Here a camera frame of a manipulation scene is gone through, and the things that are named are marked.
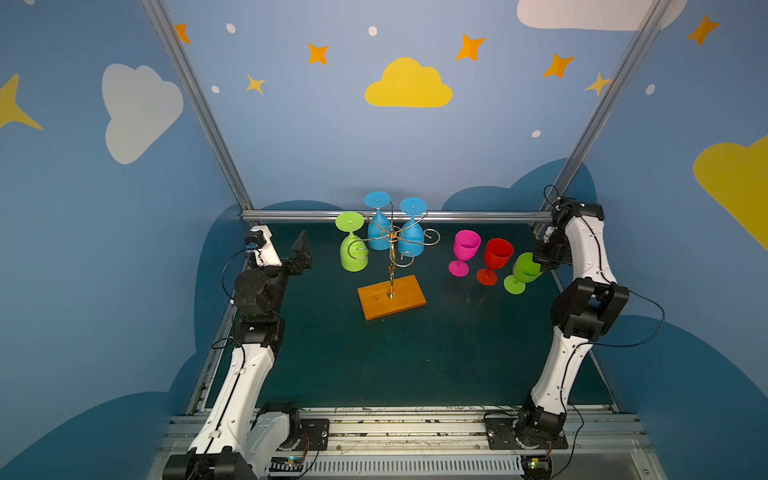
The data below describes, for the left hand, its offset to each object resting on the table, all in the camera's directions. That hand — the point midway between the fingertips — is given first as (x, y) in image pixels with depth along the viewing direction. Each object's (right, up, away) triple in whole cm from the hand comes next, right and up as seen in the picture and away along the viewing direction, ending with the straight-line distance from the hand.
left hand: (284, 233), depth 70 cm
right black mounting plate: (+53, -51, +4) cm, 74 cm away
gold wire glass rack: (+27, -1, +6) cm, 27 cm away
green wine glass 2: (+15, -4, +15) cm, 21 cm away
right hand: (+73, -8, +20) cm, 76 cm away
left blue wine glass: (+22, +3, +16) cm, 28 cm away
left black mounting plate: (+6, -50, +3) cm, 51 cm away
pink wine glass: (+51, -2, +26) cm, 57 cm away
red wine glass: (+59, -5, +23) cm, 64 cm away
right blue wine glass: (+31, +1, +15) cm, 35 cm away
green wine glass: (+67, -10, +20) cm, 71 cm away
